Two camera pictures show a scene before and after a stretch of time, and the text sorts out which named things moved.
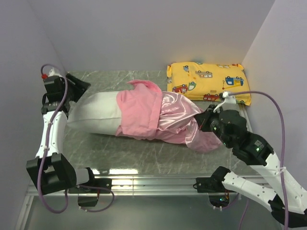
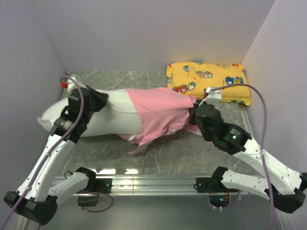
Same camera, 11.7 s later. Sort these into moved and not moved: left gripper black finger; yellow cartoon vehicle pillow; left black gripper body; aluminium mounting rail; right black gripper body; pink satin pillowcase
Moved: left black gripper body; left gripper black finger; right black gripper body; pink satin pillowcase
Not moved: yellow cartoon vehicle pillow; aluminium mounting rail
